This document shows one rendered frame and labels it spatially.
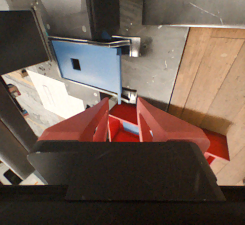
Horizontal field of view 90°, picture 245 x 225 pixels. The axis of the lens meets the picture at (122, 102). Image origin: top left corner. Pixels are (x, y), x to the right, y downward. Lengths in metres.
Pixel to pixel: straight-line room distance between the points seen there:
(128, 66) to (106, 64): 0.10
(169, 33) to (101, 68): 0.12
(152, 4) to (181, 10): 0.04
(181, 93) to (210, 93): 0.05
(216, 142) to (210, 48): 0.17
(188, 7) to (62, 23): 0.18
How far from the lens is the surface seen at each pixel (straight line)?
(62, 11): 0.24
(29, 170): 0.21
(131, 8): 0.26
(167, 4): 0.22
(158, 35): 0.25
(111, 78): 0.20
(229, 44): 0.24
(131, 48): 0.17
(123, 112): 0.30
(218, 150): 0.29
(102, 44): 0.19
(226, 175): 0.43
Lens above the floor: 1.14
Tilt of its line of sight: 44 degrees down
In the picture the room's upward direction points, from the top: 137 degrees counter-clockwise
